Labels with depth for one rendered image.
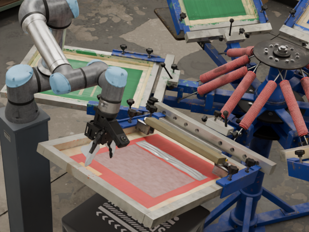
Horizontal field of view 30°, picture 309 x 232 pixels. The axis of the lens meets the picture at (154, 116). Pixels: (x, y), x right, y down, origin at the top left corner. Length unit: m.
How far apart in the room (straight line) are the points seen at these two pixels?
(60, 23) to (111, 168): 0.60
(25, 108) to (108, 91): 0.71
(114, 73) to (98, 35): 3.90
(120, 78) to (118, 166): 0.51
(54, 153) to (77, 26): 3.85
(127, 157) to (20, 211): 0.74
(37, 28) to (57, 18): 0.15
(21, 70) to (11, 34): 3.31
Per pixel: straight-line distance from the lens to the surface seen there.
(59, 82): 1.97
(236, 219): 3.78
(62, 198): 3.96
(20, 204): 2.91
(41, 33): 2.13
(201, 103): 3.27
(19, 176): 2.77
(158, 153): 2.54
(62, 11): 2.27
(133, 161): 2.41
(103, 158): 2.36
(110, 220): 2.51
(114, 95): 1.96
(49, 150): 2.24
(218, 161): 2.44
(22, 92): 2.54
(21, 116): 2.60
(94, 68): 2.02
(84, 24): 6.03
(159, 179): 2.33
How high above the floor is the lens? 2.77
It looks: 36 degrees down
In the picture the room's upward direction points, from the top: 5 degrees clockwise
